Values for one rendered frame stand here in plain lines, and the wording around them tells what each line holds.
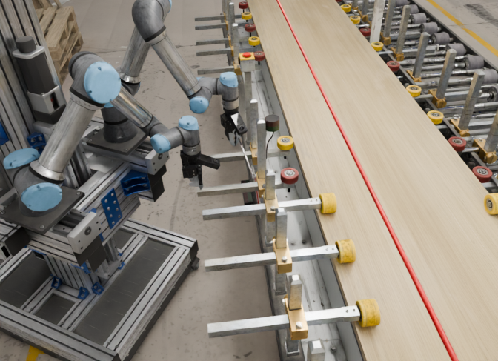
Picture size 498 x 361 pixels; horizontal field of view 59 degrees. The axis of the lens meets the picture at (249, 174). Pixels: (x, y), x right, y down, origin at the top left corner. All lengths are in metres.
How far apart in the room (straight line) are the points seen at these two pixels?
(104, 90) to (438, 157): 1.47
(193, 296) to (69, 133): 1.44
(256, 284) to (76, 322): 0.99
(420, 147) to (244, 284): 1.25
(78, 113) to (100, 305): 1.27
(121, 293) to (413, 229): 1.51
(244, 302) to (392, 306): 1.22
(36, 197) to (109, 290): 1.08
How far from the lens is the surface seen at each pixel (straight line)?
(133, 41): 1.97
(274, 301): 1.77
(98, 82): 1.46
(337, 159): 2.08
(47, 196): 1.59
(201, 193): 1.98
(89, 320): 2.47
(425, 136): 2.32
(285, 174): 1.97
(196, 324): 2.57
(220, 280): 2.72
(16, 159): 1.70
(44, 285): 2.69
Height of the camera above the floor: 2.16
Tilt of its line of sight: 39 degrees down
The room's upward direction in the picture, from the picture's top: 3 degrees counter-clockwise
